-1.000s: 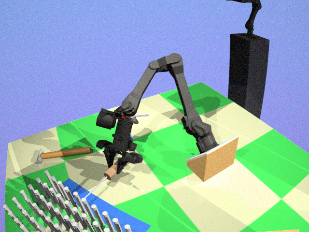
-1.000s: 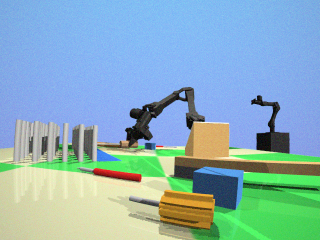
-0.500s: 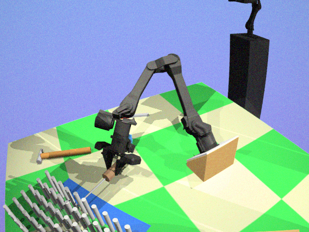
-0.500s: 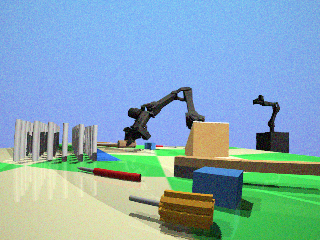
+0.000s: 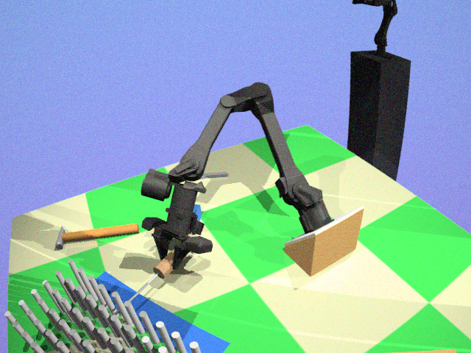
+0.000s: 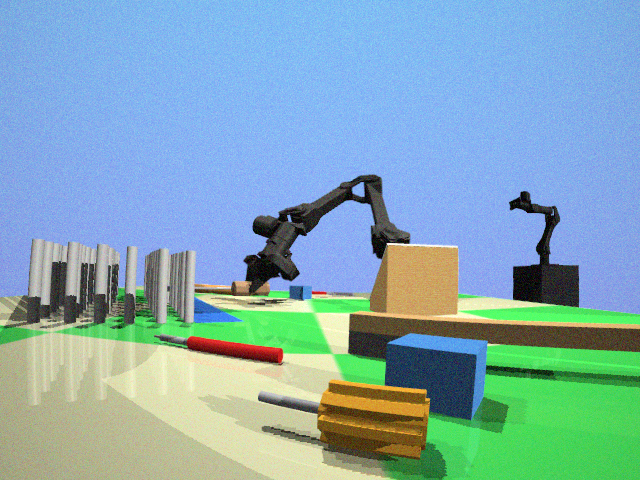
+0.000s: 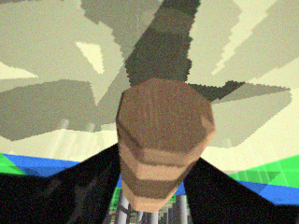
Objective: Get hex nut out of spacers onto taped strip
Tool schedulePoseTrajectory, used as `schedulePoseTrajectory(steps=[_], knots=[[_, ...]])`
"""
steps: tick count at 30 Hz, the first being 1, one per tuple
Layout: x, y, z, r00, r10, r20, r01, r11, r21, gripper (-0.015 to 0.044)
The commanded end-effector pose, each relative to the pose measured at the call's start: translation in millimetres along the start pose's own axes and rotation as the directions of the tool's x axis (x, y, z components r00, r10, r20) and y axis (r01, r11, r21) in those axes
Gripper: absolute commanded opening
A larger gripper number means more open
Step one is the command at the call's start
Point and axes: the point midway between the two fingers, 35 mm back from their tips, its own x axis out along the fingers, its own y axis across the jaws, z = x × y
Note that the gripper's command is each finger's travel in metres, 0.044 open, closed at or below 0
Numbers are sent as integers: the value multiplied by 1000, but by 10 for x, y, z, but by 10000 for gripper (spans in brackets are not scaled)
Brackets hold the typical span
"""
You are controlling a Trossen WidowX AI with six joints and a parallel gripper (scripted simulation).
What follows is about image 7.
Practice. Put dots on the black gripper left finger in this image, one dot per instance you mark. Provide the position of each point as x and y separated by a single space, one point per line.
80 194

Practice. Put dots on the blue flat strip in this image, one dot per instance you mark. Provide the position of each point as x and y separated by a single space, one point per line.
46 167

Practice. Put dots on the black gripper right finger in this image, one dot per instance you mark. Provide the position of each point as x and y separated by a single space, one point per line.
216 198

